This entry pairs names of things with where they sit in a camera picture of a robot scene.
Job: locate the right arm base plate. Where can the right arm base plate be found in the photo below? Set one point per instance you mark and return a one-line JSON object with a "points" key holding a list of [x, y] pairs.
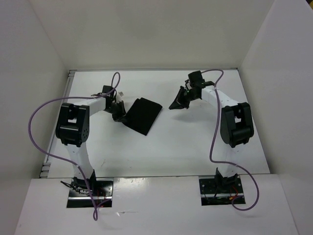
{"points": [[211, 195]]}

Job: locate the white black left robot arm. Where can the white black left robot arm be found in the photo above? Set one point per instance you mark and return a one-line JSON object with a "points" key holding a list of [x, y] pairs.
{"points": [[73, 131]]}

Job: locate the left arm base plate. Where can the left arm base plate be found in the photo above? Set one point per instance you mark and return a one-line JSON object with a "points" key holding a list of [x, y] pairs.
{"points": [[102, 192]]}

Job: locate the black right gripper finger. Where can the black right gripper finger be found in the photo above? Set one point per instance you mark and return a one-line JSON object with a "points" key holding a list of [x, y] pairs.
{"points": [[175, 106], [180, 98]]}

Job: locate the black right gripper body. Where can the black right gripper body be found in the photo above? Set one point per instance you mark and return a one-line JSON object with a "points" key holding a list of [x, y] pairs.
{"points": [[189, 95]]}

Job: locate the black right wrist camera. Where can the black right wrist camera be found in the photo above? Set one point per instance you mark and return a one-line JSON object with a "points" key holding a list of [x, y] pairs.
{"points": [[195, 78]]}

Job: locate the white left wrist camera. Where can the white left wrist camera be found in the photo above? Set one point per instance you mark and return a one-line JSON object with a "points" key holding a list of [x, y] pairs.
{"points": [[118, 97]]}

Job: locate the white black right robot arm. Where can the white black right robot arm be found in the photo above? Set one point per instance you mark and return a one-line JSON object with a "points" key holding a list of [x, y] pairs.
{"points": [[234, 125]]}

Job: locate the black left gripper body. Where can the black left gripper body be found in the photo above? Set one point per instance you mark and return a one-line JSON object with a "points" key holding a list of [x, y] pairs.
{"points": [[117, 110]]}

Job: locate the black skirt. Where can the black skirt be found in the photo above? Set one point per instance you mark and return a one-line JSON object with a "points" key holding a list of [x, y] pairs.
{"points": [[142, 115]]}

